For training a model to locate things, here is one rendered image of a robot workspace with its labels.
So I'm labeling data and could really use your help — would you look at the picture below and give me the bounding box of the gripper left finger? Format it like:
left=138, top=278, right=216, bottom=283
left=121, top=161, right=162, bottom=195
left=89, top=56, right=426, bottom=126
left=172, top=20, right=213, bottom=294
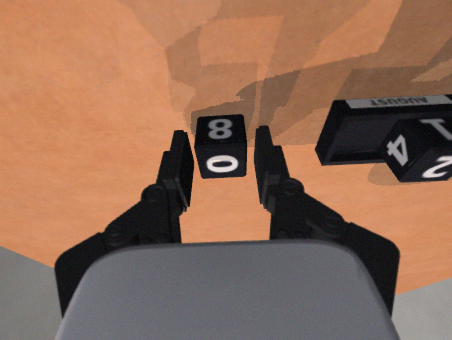
left=54, top=130, right=194, bottom=320

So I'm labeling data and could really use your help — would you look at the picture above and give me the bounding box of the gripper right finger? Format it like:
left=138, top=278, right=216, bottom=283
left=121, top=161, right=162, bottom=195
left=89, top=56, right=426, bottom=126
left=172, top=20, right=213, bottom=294
left=254, top=125, right=400, bottom=319

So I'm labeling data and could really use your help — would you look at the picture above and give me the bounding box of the black number cube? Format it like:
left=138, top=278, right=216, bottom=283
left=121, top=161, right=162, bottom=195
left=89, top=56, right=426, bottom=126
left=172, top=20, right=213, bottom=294
left=194, top=114, right=247, bottom=179
left=377, top=117, right=452, bottom=183

